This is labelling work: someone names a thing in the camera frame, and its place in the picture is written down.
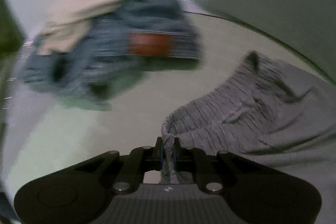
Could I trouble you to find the grey sweatpants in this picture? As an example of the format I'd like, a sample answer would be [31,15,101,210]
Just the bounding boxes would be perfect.
[161,52,335,223]

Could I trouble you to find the olive green curtain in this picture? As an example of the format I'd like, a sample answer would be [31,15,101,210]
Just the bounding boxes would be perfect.
[0,0,24,135]

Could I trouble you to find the blue denim jeans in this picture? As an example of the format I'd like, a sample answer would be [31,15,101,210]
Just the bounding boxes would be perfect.
[21,0,202,107]

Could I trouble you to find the green grid cutting mat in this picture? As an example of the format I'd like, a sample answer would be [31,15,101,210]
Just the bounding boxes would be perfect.
[1,14,316,199]

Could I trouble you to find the beige cloth garment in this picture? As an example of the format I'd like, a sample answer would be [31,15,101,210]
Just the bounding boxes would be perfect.
[37,0,124,56]

